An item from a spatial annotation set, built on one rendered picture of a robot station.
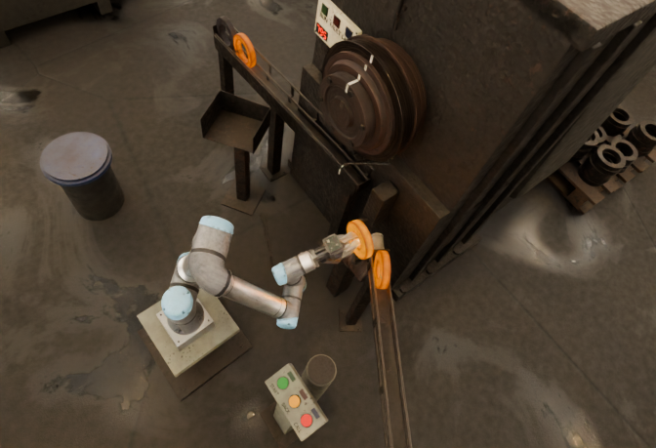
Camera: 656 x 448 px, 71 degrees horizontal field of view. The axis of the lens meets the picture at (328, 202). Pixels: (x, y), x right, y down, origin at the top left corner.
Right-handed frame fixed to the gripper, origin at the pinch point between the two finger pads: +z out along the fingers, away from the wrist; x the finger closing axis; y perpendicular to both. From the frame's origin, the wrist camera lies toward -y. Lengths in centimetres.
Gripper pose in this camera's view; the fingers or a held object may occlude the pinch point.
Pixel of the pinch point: (360, 237)
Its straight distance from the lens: 173.5
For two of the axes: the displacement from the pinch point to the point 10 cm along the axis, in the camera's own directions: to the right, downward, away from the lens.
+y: -1.0, -4.0, -9.1
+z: 9.0, -4.3, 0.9
